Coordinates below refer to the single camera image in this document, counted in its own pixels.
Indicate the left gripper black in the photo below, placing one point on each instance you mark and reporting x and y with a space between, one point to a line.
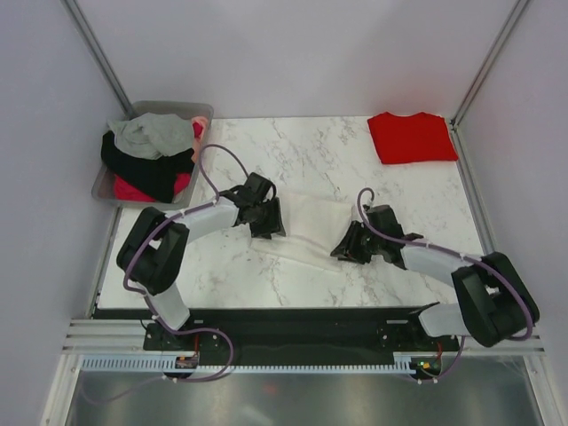
273 224

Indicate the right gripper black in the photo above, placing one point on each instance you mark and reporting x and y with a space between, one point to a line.
348 248

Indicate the white printed t-shirt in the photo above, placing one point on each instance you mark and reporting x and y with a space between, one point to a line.
314 227

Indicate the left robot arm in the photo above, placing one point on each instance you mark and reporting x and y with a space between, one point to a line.
153 251

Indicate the white slotted cable duct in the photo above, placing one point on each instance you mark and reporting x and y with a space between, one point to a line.
252 362

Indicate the grey t-shirt in bin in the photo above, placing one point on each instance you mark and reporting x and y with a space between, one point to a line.
152 136

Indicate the aluminium corner post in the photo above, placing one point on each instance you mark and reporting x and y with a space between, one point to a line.
499 43
89 37

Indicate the magenta t-shirt in bin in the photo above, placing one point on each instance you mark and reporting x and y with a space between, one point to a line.
126 192

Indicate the right aluminium corner post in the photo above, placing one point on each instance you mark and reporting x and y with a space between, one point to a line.
499 43

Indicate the aluminium front frame rail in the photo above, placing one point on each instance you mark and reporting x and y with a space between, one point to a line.
87 337

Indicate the folded red t-shirt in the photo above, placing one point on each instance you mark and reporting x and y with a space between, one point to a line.
409 139

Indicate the left aluminium corner post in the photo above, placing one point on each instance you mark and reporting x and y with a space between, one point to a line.
89 37

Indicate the black t-shirt in bin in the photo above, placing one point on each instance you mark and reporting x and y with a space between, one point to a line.
156 178

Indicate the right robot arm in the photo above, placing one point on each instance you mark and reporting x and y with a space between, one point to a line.
493 303

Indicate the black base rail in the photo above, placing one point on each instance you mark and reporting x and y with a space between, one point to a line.
384 330

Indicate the pink t-shirt in bin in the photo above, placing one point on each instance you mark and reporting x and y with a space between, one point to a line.
200 128

